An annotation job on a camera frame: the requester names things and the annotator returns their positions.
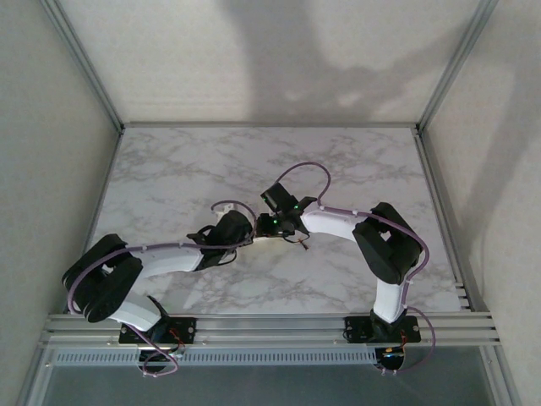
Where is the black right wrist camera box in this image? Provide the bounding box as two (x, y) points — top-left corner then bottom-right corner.
(260, 180), (297, 213)

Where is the aluminium back rail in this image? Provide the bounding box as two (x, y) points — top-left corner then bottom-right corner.
(120, 121), (422, 130)

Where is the aluminium mounting rail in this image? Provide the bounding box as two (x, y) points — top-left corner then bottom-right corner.
(40, 311), (500, 350)

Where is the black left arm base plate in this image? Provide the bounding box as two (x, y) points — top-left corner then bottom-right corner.
(117, 316), (199, 344)

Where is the grey slotted cable duct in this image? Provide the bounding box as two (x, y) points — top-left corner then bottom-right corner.
(44, 347), (380, 367)

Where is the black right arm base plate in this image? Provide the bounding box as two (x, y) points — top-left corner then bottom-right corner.
(344, 315), (420, 343)

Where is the aluminium side rail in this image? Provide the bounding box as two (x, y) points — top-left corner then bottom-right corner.
(412, 126), (504, 315)

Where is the aluminium frame post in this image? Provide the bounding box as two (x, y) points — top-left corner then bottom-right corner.
(40, 0), (124, 132)
(416, 0), (500, 132)

